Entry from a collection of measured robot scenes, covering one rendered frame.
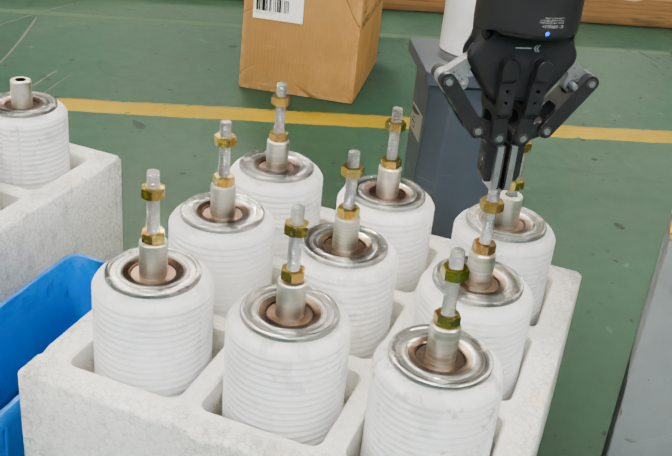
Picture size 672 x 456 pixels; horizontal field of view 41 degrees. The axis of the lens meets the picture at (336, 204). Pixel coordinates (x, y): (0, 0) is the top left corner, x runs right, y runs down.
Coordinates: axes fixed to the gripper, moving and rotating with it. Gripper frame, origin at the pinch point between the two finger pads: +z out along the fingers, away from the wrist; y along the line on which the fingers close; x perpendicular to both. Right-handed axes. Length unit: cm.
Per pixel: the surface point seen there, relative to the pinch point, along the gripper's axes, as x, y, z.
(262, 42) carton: 114, -2, 26
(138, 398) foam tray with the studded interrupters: -3.6, -27.6, 17.8
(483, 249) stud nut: -0.8, -0.4, 7.2
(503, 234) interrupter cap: 7.3, 5.1, 10.5
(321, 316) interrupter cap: -4.5, -14.1, 10.4
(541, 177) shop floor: 72, 42, 36
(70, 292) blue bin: 28, -34, 28
